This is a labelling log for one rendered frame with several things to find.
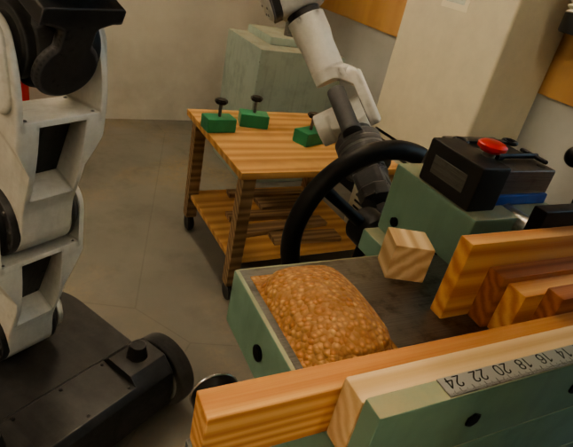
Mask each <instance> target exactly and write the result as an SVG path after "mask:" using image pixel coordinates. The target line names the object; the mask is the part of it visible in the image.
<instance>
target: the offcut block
mask: <svg viewBox="0 0 573 447"><path fill-rule="evenodd" d="M434 254H435V249H434V248H433V246H432V244H431V242H430V240H429V239H428V236H427V234H426V233H425V232H423V231H411V230H405V229H399V228H393V227H388V229H387V232H386V235H385V238H384V240H383V243H382V246H381V251H380V253H379V256H378V260H379V263H380V266H381V269H382V272H383V274H384V277H385V278H392V279H400V280H406V281H413V282H420V283H422V282H423V280H424V278H425V276H426V274H427V271H428V267H429V265H430V263H431V261H432V259H433V256H434Z"/></svg>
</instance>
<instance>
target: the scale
mask: <svg viewBox="0 0 573 447"><path fill-rule="evenodd" d="M570 364H573V344H572V345H569V346H565V347H561V348H558V349H551V350H548V351H545V352H541V353H537V354H534V355H530V356H526V357H520V358H516V359H513V360H509V361H506V362H503V363H499V364H495V365H489V366H485V367H482V368H478V369H474V370H472V371H468V372H462V373H458V374H454V375H451V376H447V377H443V378H440V379H436V381H437V382H438V384H439V385H440V386H441V387H442V388H443V390H444V391H445V392H446V393H447V394H448V396H449V397H455V396H460V395H463V394H466V393H469V392H473V391H476V390H479V389H483V388H488V387H491V386H495V385H498V384H501V383H504V382H508V381H510V380H516V379H520V378H523V377H526V376H530V375H532V374H536V373H541V372H544V371H548V370H551V369H554V368H557V367H561V366H564V365H570Z"/></svg>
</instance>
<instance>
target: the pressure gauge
mask: <svg viewBox="0 0 573 447"><path fill-rule="evenodd" d="M235 382H238V381H237V379H236V377H235V376H233V375H232V374H229V373H227V372H220V373H215V374H212V375H209V376H208V377H206V378H204V379H202V380H201V381H199V382H198V383H197V384H196V385H195V386H194V387H193V389H192V391H191V394H190V403H191V405H192V408H193V410H194V405H195V398H196V393H197V391H198V390H202V389H205V388H213V387H218V386H222V385H226V384H231V383H235Z"/></svg>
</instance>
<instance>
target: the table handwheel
mask: <svg viewBox="0 0 573 447"><path fill-rule="evenodd" d="M427 150H428V149H427V148H425V147H423V146H421V145H418V144H415V143H413V142H409V141H404V140H382V141H377V142H372V143H370V144H366V145H362V146H359V147H358V148H355V149H353V150H351V151H349V152H347V153H345V154H344V155H342V156H340V157H339V158H337V159H336V160H334V161H332V162H331V163H330V164H328V165H327V166H326V167H325V168H324V169H322V170H321V171H320V172H319V173H318V174H317V175H316V176H315V177H314V178H313V179H312V180H311V181H310V182H309V183H308V185H307V186H306V187H305V188H304V190H303V191H302V193H301V194H300V196H299V197H298V199H297V200H296V202H295V204H294V205H293V207H292V209H291V211H290V213H289V215H288V217H287V220H286V223H285V226H284V230H283V233H282V238H281V244H280V258H281V264H282V265H283V264H292V263H301V259H300V247H301V242H302V235H303V232H304V229H305V227H306V224H307V222H308V221H309V219H310V217H311V215H312V213H313V212H314V210H315V209H316V207H317V206H318V204H319V203H320V201H321V200H322V199H324V197H325V198H326V199H327V200H329V201H330V202H331V203H332V204H333V205H334V206H336V207H337V208H338V209H339V210H340V211H341V212H342V213H343V214H344V215H345V216H346V217H347V218H348V219H349V220H348V222H347V224H346V234H347V236H348V237H349V238H350V239H351V240H352V241H353V242H354V244H355V245H356V248H355V250H354V253H353V255H352V257H351V258H353V257H361V256H365V254H364V253H363V252H362V251H361V250H360V249H359V248H358V244H359V241H360V239H361V236H362V233H363V229H364V228H376V227H379V226H378V223H379V221H380V218H381V213H380V212H379V211H378V210H377V209H375V208H372V207H365V208H360V209H359V210H358V211H356V210H355V209H354V208H353V207H352V206H351V205H350V204H349V203H348V202H347V201H346V200H345V199H344V198H343V197H342V196H341V195H340V194H339V193H338V192H337V191H336V190H335V189H334V187H335V186H336V185H337V184H338V183H340V181H342V180H343V179H344V178H346V177H347V176H349V175H351V174H352V173H354V172H356V171H358V170H359V169H362V168H364V167H366V166H369V165H371V164H374V163H377V162H381V161H407V162H410V163H421V162H422V160H423V158H424V156H425V154H426V152H427Z"/></svg>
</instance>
